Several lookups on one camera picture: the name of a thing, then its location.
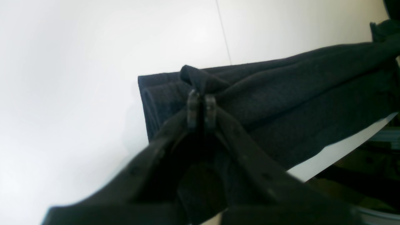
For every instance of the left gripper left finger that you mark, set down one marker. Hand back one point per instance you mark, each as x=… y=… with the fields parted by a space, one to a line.
x=144 y=192

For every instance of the dark grey T-shirt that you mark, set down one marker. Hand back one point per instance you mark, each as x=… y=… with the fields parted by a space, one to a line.
x=291 y=108

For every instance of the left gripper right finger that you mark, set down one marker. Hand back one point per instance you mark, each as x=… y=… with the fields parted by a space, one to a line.
x=291 y=201

